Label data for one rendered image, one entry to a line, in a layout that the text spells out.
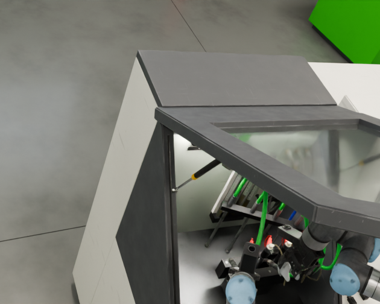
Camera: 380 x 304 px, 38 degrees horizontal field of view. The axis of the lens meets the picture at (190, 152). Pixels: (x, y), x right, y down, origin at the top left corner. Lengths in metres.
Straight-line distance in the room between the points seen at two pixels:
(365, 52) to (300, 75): 3.36
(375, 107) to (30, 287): 1.88
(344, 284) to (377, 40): 4.09
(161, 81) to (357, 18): 3.86
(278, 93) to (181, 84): 0.37
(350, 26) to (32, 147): 3.28
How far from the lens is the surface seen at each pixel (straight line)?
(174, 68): 1.90
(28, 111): 3.80
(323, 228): 1.58
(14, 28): 4.49
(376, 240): 1.60
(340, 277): 1.48
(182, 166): 1.92
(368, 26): 5.45
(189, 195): 2.09
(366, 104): 2.10
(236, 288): 1.45
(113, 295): 2.34
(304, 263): 1.69
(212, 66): 1.97
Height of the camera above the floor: 2.59
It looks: 42 degrees down
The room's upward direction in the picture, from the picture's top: 24 degrees clockwise
